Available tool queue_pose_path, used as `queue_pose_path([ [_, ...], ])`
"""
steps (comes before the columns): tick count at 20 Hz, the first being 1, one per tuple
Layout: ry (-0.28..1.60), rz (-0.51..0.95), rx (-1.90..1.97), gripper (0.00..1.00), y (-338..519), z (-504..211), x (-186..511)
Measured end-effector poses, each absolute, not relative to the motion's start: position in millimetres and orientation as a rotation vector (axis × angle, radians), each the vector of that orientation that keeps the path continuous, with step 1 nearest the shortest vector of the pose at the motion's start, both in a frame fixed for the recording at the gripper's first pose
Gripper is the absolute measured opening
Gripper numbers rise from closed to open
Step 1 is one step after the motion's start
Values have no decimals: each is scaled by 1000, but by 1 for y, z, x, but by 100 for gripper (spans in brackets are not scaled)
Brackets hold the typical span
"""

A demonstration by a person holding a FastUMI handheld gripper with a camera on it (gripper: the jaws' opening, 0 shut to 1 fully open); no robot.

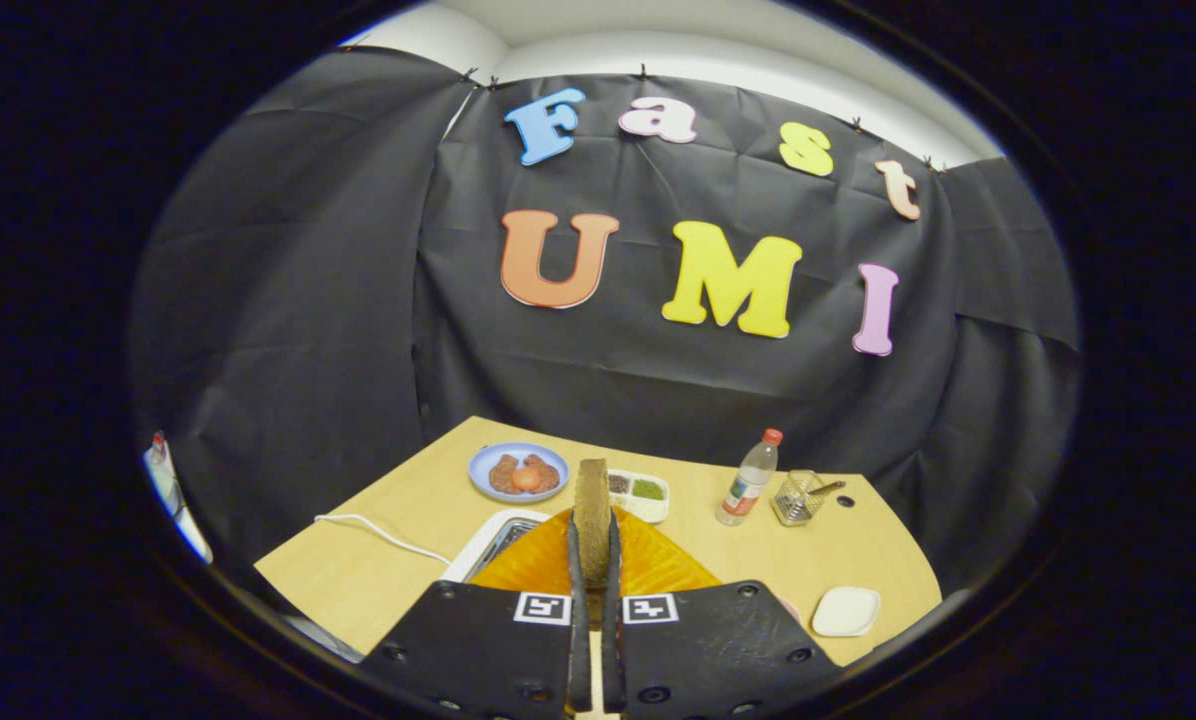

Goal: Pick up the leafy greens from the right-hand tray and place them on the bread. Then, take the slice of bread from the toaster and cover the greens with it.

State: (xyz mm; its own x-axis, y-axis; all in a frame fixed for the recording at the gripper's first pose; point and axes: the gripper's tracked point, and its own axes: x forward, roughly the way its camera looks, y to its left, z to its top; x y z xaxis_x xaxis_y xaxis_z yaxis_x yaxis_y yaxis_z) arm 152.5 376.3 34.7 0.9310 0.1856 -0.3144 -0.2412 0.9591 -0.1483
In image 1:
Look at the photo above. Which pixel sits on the clear plastic water bottle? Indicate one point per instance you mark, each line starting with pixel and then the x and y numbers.
pixel 748 485

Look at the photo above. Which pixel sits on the red-brown food pieces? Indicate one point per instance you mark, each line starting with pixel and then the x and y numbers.
pixel 524 475

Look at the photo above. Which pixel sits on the white divided condiment tray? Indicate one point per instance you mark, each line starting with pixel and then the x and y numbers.
pixel 643 495

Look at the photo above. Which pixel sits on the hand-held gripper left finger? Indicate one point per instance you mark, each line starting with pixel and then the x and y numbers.
pixel 478 650

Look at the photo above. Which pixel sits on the white square plate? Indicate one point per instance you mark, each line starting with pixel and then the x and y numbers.
pixel 846 612

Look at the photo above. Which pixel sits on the white toaster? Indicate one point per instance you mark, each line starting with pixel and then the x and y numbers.
pixel 498 540

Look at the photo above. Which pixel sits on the brown toast bread slice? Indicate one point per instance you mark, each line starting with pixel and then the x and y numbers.
pixel 592 510

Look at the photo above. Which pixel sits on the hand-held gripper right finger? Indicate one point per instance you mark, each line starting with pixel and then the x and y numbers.
pixel 718 650

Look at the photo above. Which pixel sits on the blue plate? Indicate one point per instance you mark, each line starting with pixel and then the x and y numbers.
pixel 483 475

